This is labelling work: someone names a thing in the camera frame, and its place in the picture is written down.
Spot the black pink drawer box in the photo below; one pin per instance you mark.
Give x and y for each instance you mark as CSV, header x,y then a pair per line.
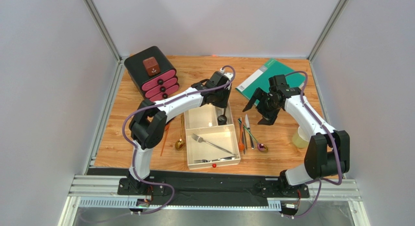
x,y
157,87

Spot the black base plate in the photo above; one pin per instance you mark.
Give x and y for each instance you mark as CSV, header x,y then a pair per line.
x,y
205,189

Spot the brown cube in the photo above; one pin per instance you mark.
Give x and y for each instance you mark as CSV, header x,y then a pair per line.
x,y
151,66

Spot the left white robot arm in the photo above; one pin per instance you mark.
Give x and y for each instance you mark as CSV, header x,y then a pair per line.
x,y
147,123

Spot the orange chopstick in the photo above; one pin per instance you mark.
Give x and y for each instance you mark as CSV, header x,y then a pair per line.
x,y
166,131

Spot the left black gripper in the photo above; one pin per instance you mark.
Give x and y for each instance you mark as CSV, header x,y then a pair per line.
x,y
227,89

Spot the black spoon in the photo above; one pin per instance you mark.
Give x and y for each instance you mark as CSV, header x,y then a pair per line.
x,y
222,118

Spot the iridescent long spoon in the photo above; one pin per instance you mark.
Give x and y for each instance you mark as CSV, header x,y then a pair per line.
x,y
260,146

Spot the silver fork front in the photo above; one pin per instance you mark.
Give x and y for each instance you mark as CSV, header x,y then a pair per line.
x,y
215,160

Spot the gold ornate spoon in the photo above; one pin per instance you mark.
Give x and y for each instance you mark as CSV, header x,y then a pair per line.
x,y
180,143

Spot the white divided utensil tray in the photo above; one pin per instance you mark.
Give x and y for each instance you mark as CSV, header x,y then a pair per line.
x,y
202,121

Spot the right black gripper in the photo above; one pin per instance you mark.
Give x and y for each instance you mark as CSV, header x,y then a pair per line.
x,y
263,103

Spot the orange spoon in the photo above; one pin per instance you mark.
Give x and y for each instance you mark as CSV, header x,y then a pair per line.
x,y
241,145

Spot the silver fork diagonal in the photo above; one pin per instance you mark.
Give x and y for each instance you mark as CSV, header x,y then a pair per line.
x,y
202,140

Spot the blue-grey chopstick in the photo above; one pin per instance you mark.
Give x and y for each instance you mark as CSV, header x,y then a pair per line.
x,y
241,125

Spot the yellow-green mug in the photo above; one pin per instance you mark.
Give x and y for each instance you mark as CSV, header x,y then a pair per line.
x,y
300,139

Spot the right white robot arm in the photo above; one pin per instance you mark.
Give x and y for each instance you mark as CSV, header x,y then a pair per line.
x,y
328,150

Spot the aluminium frame rail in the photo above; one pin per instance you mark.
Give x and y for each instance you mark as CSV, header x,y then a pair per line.
x,y
101,191

